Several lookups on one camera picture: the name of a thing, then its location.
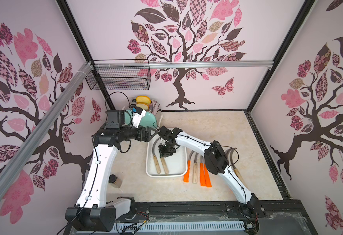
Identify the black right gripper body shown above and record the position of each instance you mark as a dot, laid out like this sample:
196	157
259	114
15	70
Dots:
166	147

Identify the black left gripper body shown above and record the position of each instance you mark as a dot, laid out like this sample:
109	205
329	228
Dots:
131	132

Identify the wooden handle sickle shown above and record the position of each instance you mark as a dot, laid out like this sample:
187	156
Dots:
162	158
229	152
195	169
238	174
155	156

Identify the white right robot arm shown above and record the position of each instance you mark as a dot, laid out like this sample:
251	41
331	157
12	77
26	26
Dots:
217	163

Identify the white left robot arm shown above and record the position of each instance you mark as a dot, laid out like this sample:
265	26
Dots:
92	212

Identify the white plastic storage tray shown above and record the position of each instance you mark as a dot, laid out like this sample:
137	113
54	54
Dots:
177	163

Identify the mint green toaster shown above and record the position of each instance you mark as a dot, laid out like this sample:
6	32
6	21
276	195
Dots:
153	116

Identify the yellow bread slice front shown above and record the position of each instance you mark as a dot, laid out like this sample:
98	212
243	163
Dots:
144	106

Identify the yellow bread slice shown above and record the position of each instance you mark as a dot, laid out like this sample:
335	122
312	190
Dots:
144	106
143	99

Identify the small glass spice jar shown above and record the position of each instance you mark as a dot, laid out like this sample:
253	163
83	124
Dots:
115	181

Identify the yellow bread slice back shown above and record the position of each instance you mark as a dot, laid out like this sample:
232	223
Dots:
143	99

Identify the orange handle sickle leftmost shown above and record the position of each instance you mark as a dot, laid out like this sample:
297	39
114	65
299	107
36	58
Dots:
190	160

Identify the orange handle sickle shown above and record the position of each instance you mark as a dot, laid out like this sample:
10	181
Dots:
190	160
207	178
202	173

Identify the black wire basket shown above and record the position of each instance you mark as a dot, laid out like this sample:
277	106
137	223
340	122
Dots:
120	74

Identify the aluminium rail back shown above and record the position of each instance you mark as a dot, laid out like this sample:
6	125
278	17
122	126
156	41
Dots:
182	65

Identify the aluminium rail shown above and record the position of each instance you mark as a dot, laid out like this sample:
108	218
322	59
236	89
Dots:
17	163
182	65

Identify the white vented cable duct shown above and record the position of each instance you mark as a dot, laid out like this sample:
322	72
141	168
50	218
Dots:
166	227

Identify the aluminium rail left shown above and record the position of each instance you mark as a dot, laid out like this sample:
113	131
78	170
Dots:
17	163

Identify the black base frame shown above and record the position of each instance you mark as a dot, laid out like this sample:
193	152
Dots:
278	217

